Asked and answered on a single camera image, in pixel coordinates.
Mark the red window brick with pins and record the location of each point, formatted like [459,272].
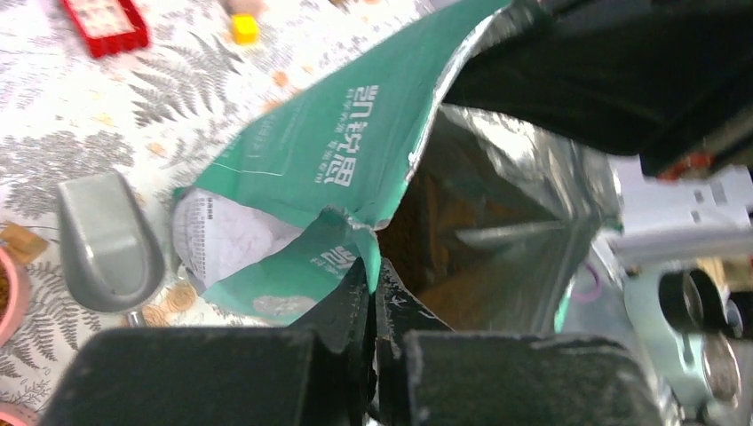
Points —
[108,27]

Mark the pink pet bowl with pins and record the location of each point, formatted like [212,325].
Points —
[15,295]
[18,415]

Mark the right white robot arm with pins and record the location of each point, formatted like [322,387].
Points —
[687,324]

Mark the green pet food bag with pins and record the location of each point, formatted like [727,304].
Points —
[486,216]

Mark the far pink pet bowl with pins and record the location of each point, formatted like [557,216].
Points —
[15,295]

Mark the metal food scoop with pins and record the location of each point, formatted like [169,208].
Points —
[111,259]

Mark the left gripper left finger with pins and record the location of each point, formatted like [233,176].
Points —
[315,371]

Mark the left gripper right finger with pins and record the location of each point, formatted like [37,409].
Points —
[430,374]

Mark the near pink pet bowl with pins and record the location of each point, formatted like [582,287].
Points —
[18,415]

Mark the yellow cube block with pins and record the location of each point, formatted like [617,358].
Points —
[244,28]

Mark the floral table mat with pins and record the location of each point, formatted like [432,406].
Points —
[157,116]

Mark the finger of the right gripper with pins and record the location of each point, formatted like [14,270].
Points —
[667,81]

